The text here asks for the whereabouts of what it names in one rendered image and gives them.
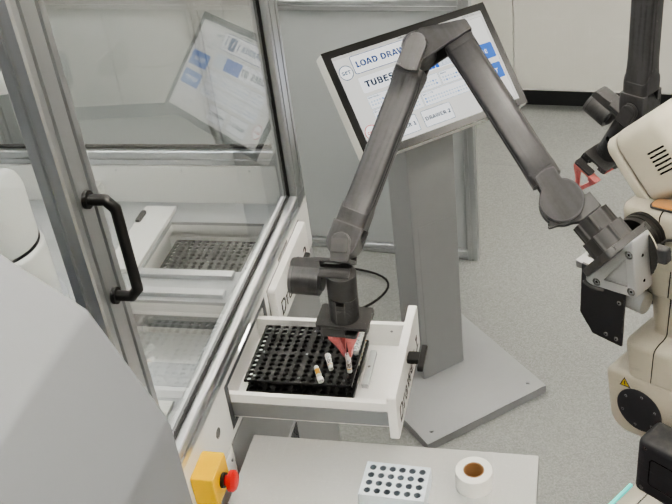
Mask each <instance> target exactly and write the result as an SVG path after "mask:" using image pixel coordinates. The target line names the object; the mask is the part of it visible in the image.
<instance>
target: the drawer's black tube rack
mask: <svg viewBox="0 0 672 504"><path fill-rule="evenodd" d="M268 328H272V329H268ZM277 328H280V329H277ZM286 328H288V329H287V330H284V329H286ZM293 329H296V330H293ZM301 329H305V330H303V331H301ZM311 329H312V331H309V330H311ZM267 332H270V333H267ZM276 332H279V333H277V334H276ZM283 333H286V334H283ZM291 333H295V334H291ZM300 333H303V334H302V335H299V334H300ZM307 334H311V335H307ZM319 334H320V328H319V329H318V330H317V329H316V327H305V326H284V325H266V327H265V330H264V332H263V334H262V337H261V339H260V341H259V344H258V346H257V349H256V351H255V353H254V356H253V358H252V361H251V363H250V365H249V368H248V370H247V372H246V375H245V377H244V382H249V384H248V386H247V389H246V391H249V392H265V393H281V394H297V395H313V396H329V397H345V398H354V397H355V393H356V390H357V386H358V383H359V379H360V376H361V372H362V368H363V365H364V361H365V358H366V354H367V350H368V347H369V340H366V343H365V348H364V352H363V356H362V357H361V359H362V360H361V361H360V365H359V366H358V368H357V372H356V375H355V379H354V382H353V386H352V388H343V387H342V385H343V381H345V380H344V378H345V375H346V371H347V367H346V360H345V357H343V355H342V354H341V352H340V351H339V349H338V348H337V347H336V346H335V345H334V344H333V343H332V342H331V341H330V340H329V339H328V336H322V335H321V336H318V335H319ZM265 336H268V337H265ZM264 340H266V342H263V341H264ZM261 345H264V346H261ZM260 349H263V350H261V351H260ZM326 353H330V354H331V359H332V363H333V368H334V370H333V371H329V369H328V366H327V362H326V359H325V354H326ZM257 355H260V356H259V357H257ZM256 359H259V360H258V361H255V360H256ZM254 364H256V365H255V366H253V365H254ZM315 365H318V366H319V369H320V371H321V374H322V376H323V378H324V382H323V383H318V380H317V377H316V374H315V370H314V366H315ZM253 368H255V369H254V370H251V369H253ZM250 373H253V374H252V375H249V374H250ZM248 378H251V379H249V380H247V379H248Z"/></svg>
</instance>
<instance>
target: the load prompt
mask: <svg viewBox="0 0 672 504"><path fill-rule="evenodd" d="M402 40H403V39H402ZM402 40H399V41H396V42H393V43H390V44H387V45H384V46H380V47H377V48H374V49H371V50H368V51H365V52H362V53H359V54H356V55H353V56H350V57H349V60H350V62H351V64H352V67H353V69H354V71H355V73H356V75H358V74H361V73H364V72H367V71H370V70H373V69H375V68H378V67H381V66H384V65H387V64H390V63H393V62H396V61H397V60H398V57H399V55H400V52H401V50H402V49H401V43H402Z"/></svg>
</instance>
